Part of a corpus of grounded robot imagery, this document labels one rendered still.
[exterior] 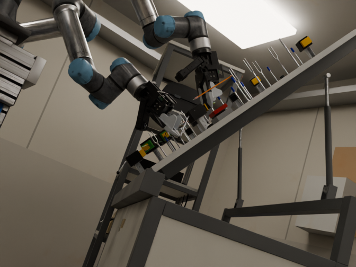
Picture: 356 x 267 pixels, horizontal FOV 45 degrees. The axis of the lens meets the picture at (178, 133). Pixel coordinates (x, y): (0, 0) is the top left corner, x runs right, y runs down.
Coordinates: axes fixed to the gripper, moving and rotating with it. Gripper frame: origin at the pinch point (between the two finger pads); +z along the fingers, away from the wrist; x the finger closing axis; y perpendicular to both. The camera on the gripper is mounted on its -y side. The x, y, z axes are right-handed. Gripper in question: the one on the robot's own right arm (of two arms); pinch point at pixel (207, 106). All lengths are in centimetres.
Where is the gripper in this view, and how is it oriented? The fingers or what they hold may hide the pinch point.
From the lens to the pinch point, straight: 149.4
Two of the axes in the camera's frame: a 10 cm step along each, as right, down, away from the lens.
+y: 9.3, -1.1, 3.4
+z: 1.9, 9.6, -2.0
